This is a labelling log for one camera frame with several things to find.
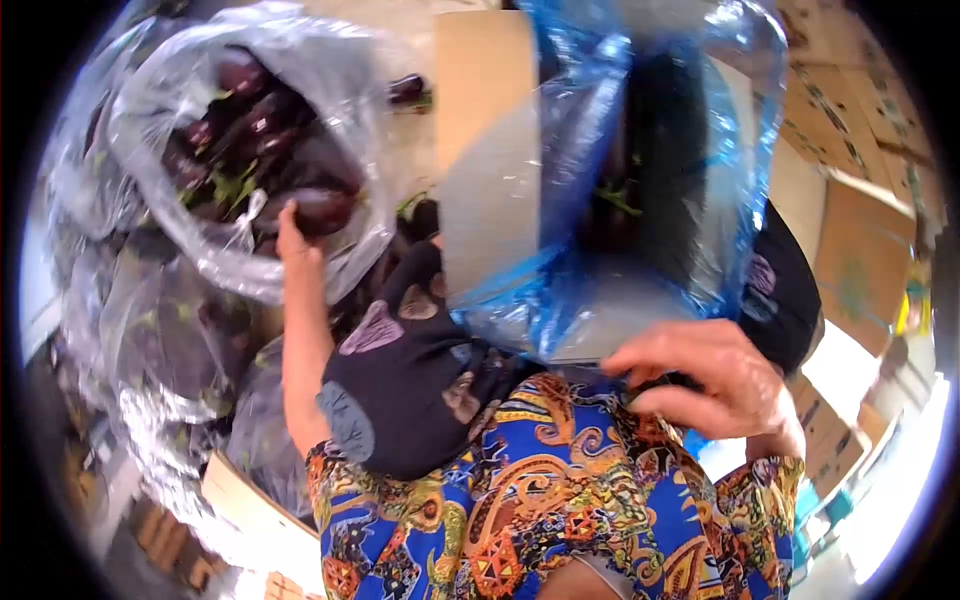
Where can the person's left hand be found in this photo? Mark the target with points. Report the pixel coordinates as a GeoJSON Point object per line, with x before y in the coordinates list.
{"type": "Point", "coordinates": [298, 247]}

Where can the person's right hand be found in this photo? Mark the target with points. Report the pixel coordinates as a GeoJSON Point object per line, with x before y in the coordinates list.
{"type": "Point", "coordinates": [720, 382]}

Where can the person's left fingers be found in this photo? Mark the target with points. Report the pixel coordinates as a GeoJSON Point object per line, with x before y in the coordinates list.
{"type": "Point", "coordinates": [287, 223]}

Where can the person's right index finger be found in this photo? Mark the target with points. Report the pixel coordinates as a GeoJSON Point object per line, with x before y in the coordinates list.
{"type": "Point", "coordinates": [645, 364]}

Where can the person's right thumb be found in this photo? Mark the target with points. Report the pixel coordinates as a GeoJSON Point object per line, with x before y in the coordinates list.
{"type": "Point", "coordinates": [664, 412]}

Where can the glossy purple eggplant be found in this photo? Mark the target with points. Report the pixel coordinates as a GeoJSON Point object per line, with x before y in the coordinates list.
{"type": "Point", "coordinates": [406, 88]}
{"type": "Point", "coordinates": [421, 219]}
{"type": "Point", "coordinates": [322, 210]}

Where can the blue plastic bag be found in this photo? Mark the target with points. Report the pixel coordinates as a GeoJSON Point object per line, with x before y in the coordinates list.
{"type": "Point", "coordinates": [577, 150]}

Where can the pile of dark eggplants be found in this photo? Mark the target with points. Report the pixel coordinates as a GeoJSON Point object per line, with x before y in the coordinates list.
{"type": "Point", "coordinates": [255, 127]}

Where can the person's body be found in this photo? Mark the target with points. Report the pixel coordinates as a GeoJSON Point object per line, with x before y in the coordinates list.
{"type": "Point", "coordinates": [540, 495]}

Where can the open clear plastic bag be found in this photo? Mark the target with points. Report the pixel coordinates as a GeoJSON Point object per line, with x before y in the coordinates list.
{"type": "Point", "coordinates": [330, 67]}

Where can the heap of bagged eggplants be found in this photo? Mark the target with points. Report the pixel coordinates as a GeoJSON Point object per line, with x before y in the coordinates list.
{"type": "Point", "coordinates": [150, 337]}

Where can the person's legs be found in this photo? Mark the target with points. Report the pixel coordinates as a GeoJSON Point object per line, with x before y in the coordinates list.
{"type": "Point", "coordinates": [405, 382]}

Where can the brown cardboard box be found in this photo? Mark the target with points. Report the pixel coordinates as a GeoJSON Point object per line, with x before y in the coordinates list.
{"type": "Point", "coordinates": [484, 150]}

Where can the plain cardboard sheet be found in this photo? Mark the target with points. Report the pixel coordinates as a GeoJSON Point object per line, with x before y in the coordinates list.
{"type": "Point", "coordinates": [255, 517]}

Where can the stack of printed flat cartons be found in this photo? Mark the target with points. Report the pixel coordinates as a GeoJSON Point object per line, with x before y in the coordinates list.
{"type": "Point", "coordinates": [855, 112]}

